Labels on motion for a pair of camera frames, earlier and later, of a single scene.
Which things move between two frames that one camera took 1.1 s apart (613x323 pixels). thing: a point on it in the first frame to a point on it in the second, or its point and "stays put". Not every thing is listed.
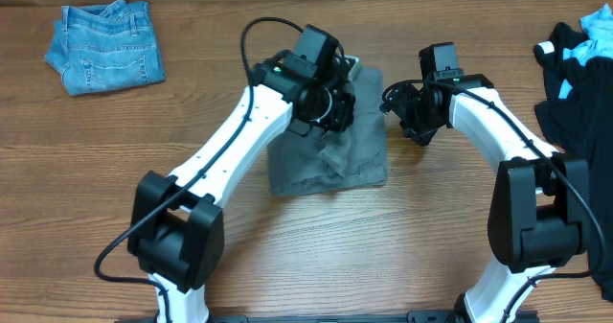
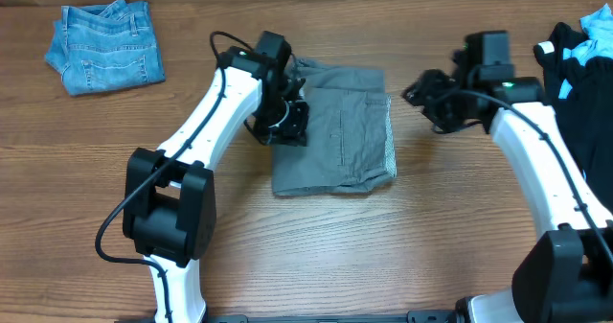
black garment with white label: (579, 125) stays put
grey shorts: (352, 157) stays put
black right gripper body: (420, 122) to (448, 113)
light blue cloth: (598, 27) stays put
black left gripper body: (328, 107) to (278, 119)
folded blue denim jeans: (105, 47) stays put
